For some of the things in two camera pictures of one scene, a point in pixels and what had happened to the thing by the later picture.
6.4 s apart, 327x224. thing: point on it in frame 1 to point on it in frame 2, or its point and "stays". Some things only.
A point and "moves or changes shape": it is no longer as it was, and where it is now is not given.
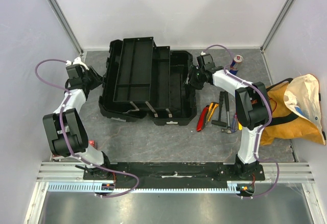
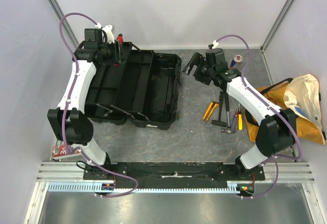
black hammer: x=219 y=122 stays
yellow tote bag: x=296 y=111 stays
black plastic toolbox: x=143 y=80 moves or changes shape
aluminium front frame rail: x=287 y=172 stays
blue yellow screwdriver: x=234 y=125 stays
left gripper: x=98 y=79 to x=112 y=46
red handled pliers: x=202 y=120 to x=118 y=45
